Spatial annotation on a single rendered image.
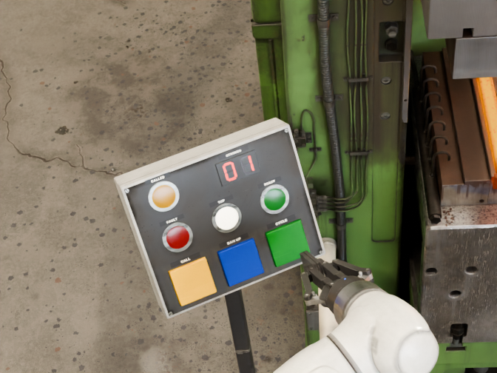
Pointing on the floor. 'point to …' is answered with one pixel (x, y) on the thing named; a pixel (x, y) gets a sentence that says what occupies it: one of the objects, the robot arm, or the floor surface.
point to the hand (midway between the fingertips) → (311, 264)
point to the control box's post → (239, 331)
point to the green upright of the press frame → (384, 127)
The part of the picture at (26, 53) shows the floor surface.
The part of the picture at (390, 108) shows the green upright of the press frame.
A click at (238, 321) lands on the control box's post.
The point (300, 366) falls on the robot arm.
